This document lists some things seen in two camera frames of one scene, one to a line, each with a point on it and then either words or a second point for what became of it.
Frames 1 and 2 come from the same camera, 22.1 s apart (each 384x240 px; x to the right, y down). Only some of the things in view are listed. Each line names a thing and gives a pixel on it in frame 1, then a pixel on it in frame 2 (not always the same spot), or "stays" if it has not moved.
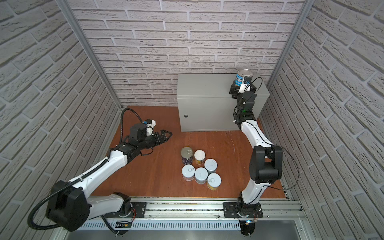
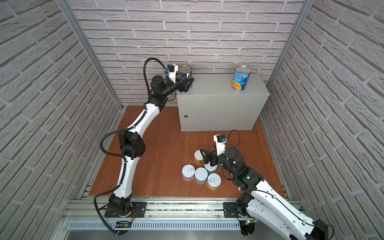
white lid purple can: [188, 172] stays
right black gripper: [235, 93] to [210, 155]
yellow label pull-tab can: [213, 181] stays
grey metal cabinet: [205, 105] stays
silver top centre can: [201, 175] stays
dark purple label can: [187, 155] to [185, 73]
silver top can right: [211, 165] stays
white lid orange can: [199, 156] stays
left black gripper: [157, 137] to [182, 85]
